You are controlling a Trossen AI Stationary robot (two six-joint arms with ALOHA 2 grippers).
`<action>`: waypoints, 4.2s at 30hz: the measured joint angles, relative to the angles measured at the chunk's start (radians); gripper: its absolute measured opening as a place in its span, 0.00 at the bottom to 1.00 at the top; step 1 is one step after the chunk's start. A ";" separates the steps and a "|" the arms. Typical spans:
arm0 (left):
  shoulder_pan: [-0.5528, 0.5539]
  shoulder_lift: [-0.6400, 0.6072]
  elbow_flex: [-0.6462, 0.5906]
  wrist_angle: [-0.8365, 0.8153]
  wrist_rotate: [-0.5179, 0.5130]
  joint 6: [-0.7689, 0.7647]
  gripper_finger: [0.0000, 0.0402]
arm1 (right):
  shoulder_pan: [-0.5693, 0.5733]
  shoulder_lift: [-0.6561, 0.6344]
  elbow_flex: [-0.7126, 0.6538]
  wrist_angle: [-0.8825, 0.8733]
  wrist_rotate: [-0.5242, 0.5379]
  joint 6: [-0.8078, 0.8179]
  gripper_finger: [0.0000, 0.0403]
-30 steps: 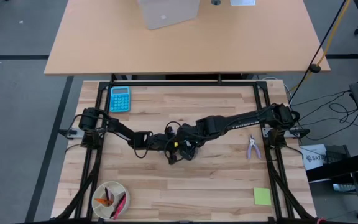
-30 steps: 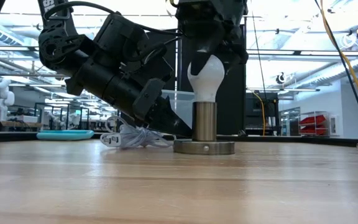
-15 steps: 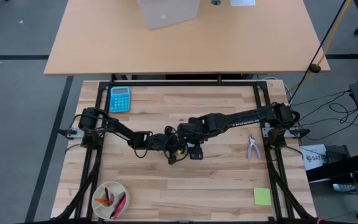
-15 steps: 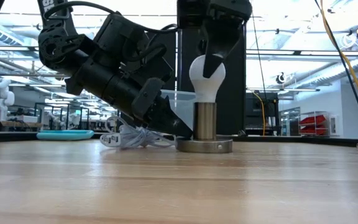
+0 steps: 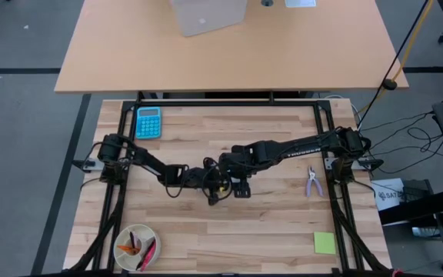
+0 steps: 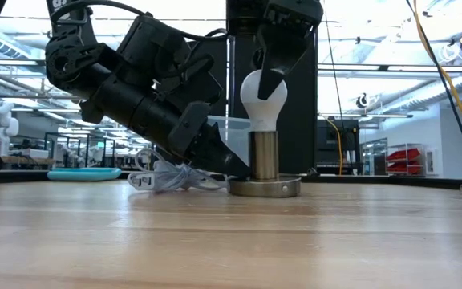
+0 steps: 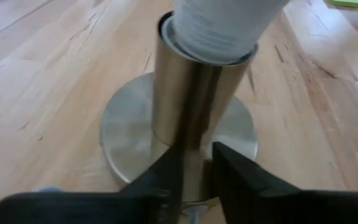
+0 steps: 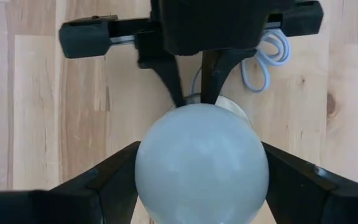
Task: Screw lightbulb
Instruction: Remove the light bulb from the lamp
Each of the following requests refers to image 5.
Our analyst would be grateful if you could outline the purple-handled pliers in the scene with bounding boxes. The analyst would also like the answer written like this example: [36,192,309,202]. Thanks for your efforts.
[305,165,325,199]

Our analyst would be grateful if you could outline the green sticky note pad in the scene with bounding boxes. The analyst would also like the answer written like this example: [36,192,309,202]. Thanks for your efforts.
[313,230,337,255]

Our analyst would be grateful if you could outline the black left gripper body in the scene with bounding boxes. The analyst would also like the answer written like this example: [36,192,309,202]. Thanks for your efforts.
[185,165,225,195]

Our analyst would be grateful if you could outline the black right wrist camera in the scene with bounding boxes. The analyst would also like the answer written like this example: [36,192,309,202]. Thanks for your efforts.
[233,179,252,199]

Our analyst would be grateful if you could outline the black aluminium table frame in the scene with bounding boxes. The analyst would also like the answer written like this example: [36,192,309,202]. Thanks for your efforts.
[67,91,394,277]

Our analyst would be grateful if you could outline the pink pen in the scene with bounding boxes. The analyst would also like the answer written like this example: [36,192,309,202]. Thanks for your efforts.
[139,238,158,272]

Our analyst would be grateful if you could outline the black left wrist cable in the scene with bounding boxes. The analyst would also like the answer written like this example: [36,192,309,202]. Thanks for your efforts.
[165,164,233,206]

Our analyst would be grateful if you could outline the orange tool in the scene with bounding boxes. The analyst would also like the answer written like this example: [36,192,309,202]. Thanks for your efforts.
[116,244,142,255]

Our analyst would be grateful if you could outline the tan wooden desk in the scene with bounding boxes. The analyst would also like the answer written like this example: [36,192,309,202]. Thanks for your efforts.
[53,0,410,95]

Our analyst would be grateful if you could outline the yellow hanging cable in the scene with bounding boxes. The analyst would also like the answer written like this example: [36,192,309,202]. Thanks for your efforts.
[359,0,435,113]

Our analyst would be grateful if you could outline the blue calculator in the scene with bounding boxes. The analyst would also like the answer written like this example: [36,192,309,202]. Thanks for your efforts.
[135,105,163,141]

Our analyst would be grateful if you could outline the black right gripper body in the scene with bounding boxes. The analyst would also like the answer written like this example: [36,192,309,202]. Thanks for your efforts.
[218,142,263,182]

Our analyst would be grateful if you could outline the round white organiser bowl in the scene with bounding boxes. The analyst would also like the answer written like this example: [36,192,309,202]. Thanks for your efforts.
[112,223,162,272]

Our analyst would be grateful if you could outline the clear plastic storage bin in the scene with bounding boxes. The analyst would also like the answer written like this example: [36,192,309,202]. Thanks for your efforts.
[168,0,248,38]

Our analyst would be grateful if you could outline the dark hanging cable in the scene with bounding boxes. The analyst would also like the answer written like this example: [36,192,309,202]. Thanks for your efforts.
[357,0,431,128]

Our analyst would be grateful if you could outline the white paper sheet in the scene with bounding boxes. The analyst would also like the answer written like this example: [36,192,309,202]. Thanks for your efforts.
[284,0,318,8]

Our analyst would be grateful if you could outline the white labelled box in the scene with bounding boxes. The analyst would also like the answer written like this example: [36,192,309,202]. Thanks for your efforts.
[370,177,406,212]

